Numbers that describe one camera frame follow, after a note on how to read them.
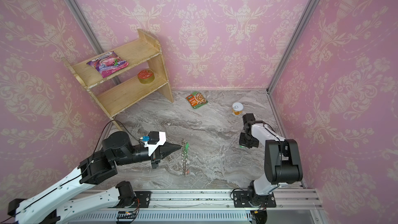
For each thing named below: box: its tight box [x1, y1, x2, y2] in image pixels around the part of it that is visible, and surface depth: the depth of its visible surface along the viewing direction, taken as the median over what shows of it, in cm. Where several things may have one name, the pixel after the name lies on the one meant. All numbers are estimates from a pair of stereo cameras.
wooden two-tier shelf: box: [61, 29, 174, 133], surface depth 86 cm
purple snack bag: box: [86, 50, 130, 79], surface depth 71 cm
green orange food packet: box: [185, 91, 209, 109], surface depth 115 cm
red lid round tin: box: [137, 68, 155, 84], surface depth 98 cm
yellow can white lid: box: [231, 101, 244, 116], surface depth 105 cm
